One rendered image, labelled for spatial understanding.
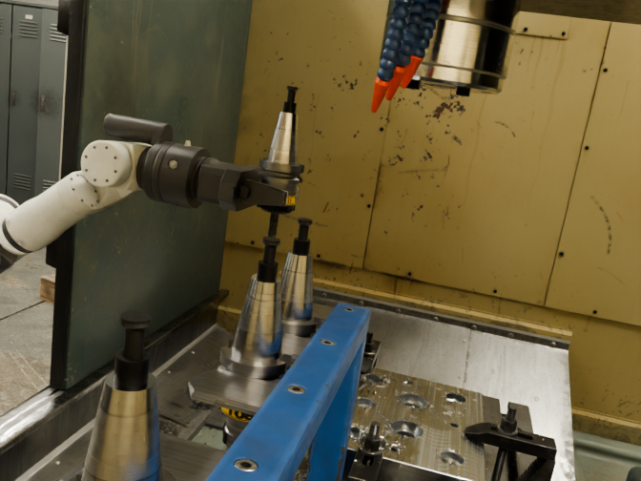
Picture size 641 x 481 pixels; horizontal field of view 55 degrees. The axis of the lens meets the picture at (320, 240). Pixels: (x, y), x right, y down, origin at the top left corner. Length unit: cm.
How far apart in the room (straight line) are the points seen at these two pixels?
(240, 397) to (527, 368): 143
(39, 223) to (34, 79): 484
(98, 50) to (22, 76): 464
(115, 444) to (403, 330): 157
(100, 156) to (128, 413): 62
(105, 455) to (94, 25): 100
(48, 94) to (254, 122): 386
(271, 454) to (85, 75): 94
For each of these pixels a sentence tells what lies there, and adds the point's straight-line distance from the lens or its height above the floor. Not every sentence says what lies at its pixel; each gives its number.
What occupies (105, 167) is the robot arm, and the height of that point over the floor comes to 131.
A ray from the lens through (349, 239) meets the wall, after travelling 189.
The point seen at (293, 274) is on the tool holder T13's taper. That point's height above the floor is 127.
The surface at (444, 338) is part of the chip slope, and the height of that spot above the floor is 83.
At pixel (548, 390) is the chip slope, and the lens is 182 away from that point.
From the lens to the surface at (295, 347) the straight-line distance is 60.
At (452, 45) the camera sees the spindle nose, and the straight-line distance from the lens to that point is 75.
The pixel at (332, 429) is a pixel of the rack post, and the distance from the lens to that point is 74.
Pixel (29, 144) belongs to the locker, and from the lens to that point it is 589.
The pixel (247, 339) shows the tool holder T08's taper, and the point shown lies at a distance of 53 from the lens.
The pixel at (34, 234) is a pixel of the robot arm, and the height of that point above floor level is 119.
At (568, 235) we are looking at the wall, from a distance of 187.
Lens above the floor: 145
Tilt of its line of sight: 13 degrees down
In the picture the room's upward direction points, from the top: 9 degrees clockwise
